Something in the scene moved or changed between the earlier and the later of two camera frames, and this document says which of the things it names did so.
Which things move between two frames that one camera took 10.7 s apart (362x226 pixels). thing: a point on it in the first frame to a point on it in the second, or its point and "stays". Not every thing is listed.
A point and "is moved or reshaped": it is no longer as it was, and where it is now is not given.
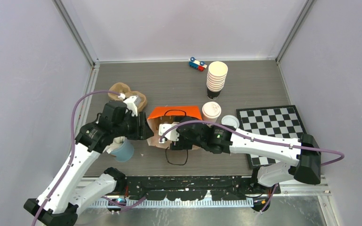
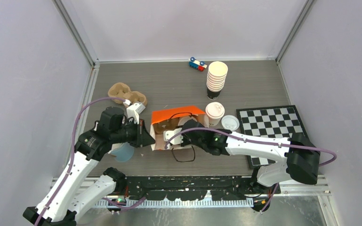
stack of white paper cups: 216,78 stays
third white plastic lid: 230,120 stays
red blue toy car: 200,65 stays
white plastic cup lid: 211,109 is moved or reshaped
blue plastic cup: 124,153 stays
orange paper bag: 159,115 is moved or reshaped
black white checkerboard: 283,122 stays
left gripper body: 135,126 to 133,133
